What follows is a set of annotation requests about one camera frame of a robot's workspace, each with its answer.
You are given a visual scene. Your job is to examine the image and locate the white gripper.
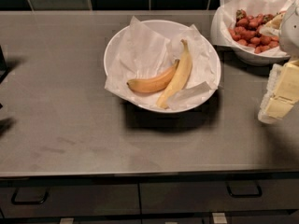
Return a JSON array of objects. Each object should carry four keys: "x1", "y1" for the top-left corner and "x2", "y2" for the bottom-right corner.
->
[{"x1": 258, "y1": 0, "x2": 299, "y2": 124}]

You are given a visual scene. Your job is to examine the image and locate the pale yellow banana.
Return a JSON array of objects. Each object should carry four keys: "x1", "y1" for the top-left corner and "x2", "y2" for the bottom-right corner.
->
[{"x1": 156, "y1": 39, "x2": 192, "y2": 109}]

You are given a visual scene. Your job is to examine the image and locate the white bowl with strawberries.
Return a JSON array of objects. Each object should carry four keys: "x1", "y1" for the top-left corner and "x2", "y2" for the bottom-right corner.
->
[{"x1": 210, "y1": 4, "x2": 290, "y2": 66}]

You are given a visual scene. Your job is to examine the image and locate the white bowl with bananas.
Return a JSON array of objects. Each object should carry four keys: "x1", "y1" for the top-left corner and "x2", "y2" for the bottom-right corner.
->
[{"x1": 103, "y1": 19, "x2": 222, "y2": 114}]

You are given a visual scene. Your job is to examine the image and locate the orange-yellow banana left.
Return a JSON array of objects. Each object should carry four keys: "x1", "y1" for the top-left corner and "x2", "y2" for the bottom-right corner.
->
[{"x1": 126, "y1": 59, "x2": 179, "y2": 93}]

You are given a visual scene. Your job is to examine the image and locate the pile of red strawberries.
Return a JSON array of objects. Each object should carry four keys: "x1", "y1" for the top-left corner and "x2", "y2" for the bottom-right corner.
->
[{"x1": 228, "y1": 9, "x2": 279, "y2": 54}]

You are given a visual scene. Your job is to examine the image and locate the white paper under strawberries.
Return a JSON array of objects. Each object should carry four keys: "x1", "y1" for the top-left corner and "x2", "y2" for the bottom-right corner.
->
[{"x1": 210, "y1": 0, "x2": 295, "y2": 61}]

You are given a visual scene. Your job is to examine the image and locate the white paper liner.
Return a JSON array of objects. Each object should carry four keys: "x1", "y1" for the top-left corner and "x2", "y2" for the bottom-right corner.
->
[{"x1": 104, "y1": 15, "x2": 219, "y2": 112}]

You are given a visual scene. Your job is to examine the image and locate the right dark drawer front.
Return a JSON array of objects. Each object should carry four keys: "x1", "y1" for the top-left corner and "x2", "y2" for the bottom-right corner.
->
[{"x1": 140, "y1": 179, "x2": 299, "y2": 214}]

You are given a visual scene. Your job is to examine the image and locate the dark drawer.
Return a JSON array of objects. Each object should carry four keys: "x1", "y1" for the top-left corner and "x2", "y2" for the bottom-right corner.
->
[
  {"x1": 140, "y1": 179, "x2": 299, "y2": 214},
  {"x1": 0, "y1": 185, "x2": 139, "y2": 218}
]

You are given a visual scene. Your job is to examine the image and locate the dark object at left edge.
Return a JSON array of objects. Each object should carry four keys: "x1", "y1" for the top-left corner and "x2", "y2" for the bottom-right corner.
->
[{"x1": 0, "y1": 46, "x2": 8, "y2": 83}]

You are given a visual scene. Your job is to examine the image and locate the left dark drawer front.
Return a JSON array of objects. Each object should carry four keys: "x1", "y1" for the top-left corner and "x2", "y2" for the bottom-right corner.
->
[{"x1": 0, "y1": 185, "x2": 139, "y2": 218}]

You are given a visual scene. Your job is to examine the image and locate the right black drawer handle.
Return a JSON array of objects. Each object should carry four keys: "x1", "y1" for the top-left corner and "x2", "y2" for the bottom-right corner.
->
[{"x1": 226, "y1": 181, "x2": 263, "y2": 199}]

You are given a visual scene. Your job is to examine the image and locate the black drawer handle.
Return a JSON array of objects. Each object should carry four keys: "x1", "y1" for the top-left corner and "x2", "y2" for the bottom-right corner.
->
[
  {"x1": 226, "y1": 181, "x2": 263, "y2": 199},
  {"x1": 10, "y1": 188, "x2": 50, "y2": 205}
]

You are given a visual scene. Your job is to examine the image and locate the left black drawer handle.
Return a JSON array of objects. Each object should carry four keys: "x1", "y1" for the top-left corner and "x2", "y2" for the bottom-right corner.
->
[{"x1": 10, "y1": 188, "x2": 50, "y2": 205}]

